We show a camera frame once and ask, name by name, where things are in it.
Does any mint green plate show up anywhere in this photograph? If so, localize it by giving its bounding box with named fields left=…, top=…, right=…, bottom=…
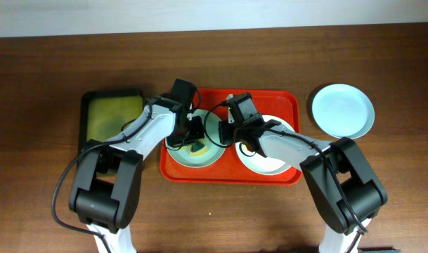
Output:
left=169, top=112, right=225, bottom=168

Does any black tray with yellow liquid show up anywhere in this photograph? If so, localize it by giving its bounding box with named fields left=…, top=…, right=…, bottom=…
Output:
left=78, top=89, right=144, bottom=153

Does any red plastic tray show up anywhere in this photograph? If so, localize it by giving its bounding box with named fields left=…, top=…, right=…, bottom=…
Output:
left=160, top=90, right=302, bottom=186

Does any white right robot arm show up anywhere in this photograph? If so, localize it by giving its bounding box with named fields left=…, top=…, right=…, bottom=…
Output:
left=219, top=119, right=388, bottom=252

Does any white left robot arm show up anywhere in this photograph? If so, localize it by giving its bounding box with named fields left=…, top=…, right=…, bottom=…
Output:
left=69, top=95, right=193, bottom=252

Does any yellow green scrub sponge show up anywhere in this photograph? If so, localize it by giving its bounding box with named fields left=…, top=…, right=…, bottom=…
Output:
left=189, top=141, right=208, bottom=156

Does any light blue plate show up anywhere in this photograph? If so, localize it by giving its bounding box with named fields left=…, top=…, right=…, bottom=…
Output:
left=311, top=84, right=375, bottom=139

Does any cream white plate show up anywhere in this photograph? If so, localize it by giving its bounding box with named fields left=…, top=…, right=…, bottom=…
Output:
left=234, top=114, right=296, bottom=176

